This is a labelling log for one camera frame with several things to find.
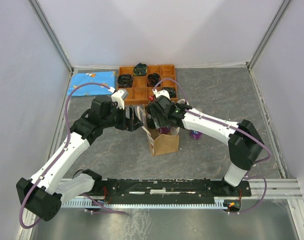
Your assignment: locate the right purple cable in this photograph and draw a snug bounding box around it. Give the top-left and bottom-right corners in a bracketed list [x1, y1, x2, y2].
[151, 78, 272, 215]

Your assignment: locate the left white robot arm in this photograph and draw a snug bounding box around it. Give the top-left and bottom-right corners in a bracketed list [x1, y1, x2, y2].
[16, 95, 143, 222]

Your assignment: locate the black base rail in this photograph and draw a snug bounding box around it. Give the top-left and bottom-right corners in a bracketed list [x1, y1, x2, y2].
[74, 169, 252, 205]

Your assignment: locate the rolled dark belt left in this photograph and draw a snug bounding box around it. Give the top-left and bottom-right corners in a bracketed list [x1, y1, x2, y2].
[117, 74, 134, 88]

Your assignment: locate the burlap canvas watermelon bag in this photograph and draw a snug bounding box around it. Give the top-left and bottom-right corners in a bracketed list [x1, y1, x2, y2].
[134, 98, 190, 157]

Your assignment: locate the blue patterned cloth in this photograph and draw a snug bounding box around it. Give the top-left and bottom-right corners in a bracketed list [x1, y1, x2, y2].
[67, 70, 117, 97]

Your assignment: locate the wooden compartment tray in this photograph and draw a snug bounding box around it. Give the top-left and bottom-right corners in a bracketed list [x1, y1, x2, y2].
[117, 64, 178, 105]

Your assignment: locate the rolled dark belt top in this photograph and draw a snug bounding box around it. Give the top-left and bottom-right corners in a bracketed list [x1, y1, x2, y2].
[133, 62, 148, 77]

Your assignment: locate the purple fanta can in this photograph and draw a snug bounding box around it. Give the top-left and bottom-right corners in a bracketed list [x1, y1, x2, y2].
[159, 126, 171, 135]
[190, 130, 203, 140]

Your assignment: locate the white slotted cable duct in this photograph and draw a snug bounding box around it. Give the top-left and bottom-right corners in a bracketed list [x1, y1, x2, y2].
[62, 196, 240, 210]

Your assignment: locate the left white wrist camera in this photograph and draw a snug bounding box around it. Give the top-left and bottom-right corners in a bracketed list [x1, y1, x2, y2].
[111, 88, 129, 110]

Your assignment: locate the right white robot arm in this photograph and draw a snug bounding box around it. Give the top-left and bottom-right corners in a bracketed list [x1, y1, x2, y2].
[147, 95, 265, 196]

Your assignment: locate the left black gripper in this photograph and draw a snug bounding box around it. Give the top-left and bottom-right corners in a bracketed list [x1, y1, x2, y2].
[101, 102, 143, 132]

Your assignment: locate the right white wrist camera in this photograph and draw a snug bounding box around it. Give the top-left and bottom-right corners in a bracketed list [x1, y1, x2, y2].
[153, 89, 170, 99]

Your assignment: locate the rolled dark belt centre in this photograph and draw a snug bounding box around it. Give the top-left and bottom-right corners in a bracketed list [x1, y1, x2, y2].
[147, 73, 161, 87]

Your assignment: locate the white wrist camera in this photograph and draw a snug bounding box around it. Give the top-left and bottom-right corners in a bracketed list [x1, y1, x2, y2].
[153, 89, 170, 99]
[111, 88, 129, 110]

